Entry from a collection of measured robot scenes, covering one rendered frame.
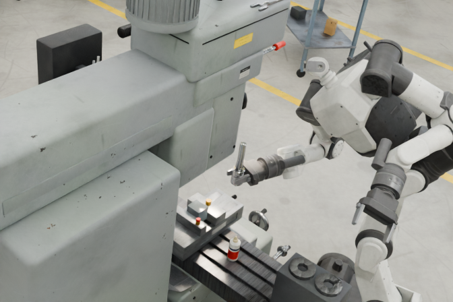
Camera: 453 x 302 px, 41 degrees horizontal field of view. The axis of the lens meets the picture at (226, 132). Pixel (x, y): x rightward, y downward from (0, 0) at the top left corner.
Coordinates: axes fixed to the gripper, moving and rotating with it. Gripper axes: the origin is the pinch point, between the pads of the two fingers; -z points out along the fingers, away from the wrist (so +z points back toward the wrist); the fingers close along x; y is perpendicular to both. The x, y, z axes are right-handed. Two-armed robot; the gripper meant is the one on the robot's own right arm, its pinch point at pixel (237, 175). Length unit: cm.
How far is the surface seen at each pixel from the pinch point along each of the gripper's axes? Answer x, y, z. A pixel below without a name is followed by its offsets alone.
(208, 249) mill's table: 6.4, 27.3, -12.8
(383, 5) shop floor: -338, 123, 431
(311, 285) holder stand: 49.1, 8.6, -0.4
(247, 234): -1.3, 35.4, 11.1
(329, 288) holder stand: 54, 7, 3
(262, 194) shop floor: -100, 121, 99
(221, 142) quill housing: 4.1, -21.1, -12.3
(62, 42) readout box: -22, -52, -57
